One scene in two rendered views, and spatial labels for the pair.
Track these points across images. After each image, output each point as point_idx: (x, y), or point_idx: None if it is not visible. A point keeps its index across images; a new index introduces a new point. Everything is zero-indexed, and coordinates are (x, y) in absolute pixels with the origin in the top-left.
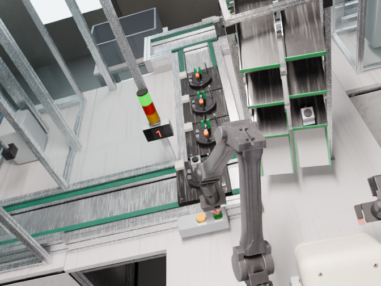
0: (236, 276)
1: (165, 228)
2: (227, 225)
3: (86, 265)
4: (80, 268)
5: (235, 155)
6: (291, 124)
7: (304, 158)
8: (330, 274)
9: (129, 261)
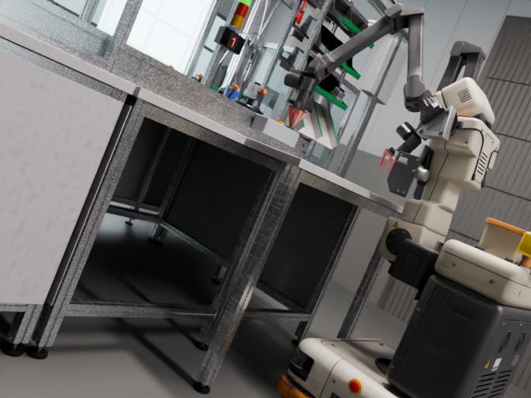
0: (412, 95)
1: (237, 123)
2: (295, 142)
3: (169, 101)
4: (160, 99)
5: None
6: None
7: None
8: (478, 88)
9: (201, 136)
